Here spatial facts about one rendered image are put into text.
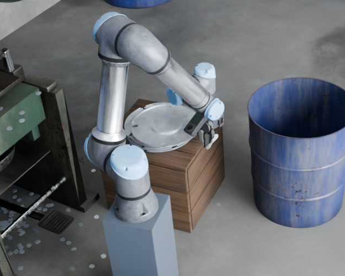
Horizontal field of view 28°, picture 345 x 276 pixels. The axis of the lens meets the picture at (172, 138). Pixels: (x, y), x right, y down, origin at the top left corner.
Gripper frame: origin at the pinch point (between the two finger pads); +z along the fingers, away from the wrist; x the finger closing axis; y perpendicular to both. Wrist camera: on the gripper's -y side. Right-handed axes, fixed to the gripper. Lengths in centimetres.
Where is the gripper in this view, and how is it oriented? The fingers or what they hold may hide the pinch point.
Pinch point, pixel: (205, 147)
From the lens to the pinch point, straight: 264.6
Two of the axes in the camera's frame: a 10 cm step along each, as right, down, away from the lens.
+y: 7.2, -4.6, 5.1
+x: -6.9, -3.9, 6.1
